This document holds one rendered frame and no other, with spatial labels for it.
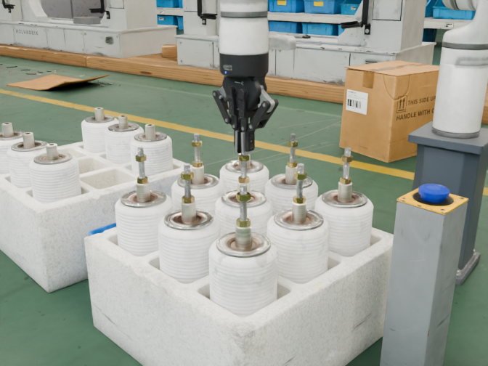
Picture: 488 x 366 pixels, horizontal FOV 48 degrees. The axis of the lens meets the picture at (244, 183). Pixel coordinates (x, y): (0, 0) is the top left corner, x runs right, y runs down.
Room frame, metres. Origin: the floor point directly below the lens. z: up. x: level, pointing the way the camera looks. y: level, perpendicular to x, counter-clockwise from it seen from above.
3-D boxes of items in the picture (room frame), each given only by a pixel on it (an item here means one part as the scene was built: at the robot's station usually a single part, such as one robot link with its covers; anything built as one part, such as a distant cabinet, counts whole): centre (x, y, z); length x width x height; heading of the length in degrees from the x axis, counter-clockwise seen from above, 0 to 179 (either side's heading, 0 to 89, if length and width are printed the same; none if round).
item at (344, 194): (0.85, -0.17, 0.26); 0.02 x 0.02 x 0.03
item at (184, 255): (0.76, 0.08, 0.16); 0.10 x 0.10 x 0.18
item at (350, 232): (0.85, -0.17, 0.16); 0.10 x 0.10 x 0.18
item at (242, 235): (0.68, 0.00, 0.26); 0.02 x 0.02 x 0.03
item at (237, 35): (0.86, -0.01, 0.52); 0.11 x 0.09 x 0.06; 134
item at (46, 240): (1.23, 0.38, 0.09); 0.39 x 0.39 x 0.18; 43
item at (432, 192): (0.69, -0.26, 0.32); 0.04 x 0.04 x 0.02
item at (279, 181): (0.93, -0.09, 0.25); 0.08 x 0.08 x 0.01
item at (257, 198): (0.85, 0.00, 0.25); 0.08 x 0.08 x 0.01
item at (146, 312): (0.85, 0.00, 0.09); 0.39 x 0.39 x 0.18; 45
